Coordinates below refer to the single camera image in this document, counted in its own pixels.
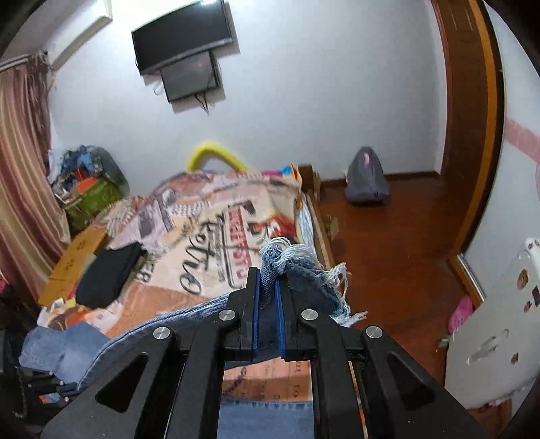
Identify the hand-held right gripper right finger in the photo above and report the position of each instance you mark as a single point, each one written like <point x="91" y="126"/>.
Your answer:
<point x="279" y="321"/>

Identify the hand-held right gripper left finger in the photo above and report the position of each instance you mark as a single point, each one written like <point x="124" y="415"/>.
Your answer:
<point x="255" y="314"/>

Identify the blue denim pants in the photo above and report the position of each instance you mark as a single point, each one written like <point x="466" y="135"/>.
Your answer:
<point x="308" y="287"/>

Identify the printed blanket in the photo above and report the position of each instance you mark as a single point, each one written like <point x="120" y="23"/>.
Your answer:
<point x="190" y="236"/>

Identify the wooden lap desk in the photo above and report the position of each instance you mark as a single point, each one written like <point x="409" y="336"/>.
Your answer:
<point x="71" y="261"/>

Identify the black folded cloth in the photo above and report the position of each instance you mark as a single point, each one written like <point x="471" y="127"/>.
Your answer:
<point x="107" y="274"/>

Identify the grey bag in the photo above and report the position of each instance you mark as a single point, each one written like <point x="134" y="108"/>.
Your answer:
<point x="367" y="181"/>

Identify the yellow foam tube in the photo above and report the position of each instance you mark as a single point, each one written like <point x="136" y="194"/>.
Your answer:
<point x="211" y="148"/>

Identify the pink slipper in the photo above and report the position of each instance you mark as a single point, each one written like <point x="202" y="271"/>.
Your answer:
<point x="460" y="314"/>

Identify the green patterned bag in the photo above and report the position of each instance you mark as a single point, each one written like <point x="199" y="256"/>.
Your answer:
<point x="93" y="202"/>

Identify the orange box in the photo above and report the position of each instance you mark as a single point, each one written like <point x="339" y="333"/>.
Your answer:
<point x="84" y="184"/>

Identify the white stickered plastic object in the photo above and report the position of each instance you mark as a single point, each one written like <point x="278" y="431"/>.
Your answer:
<point x="498" y="329"/>

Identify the striped pink curtain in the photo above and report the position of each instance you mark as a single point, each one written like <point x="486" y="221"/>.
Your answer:
<point x="21" y="169"/>

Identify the pile of mixed clothes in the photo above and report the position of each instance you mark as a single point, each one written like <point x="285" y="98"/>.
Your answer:
<point x="78" y="162"/>

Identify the wooden door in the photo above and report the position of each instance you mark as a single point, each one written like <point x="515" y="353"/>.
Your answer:
<point x="468" y="126"/>

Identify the white air conditioner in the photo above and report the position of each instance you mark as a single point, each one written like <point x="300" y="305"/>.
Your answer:
<point x="80" y="38"/>

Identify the small black wall monitor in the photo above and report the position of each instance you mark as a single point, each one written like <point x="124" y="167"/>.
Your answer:
<point x="190" y="78"/>

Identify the black wall television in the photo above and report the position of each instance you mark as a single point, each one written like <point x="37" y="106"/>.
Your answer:
<point x="181" y="33"/>

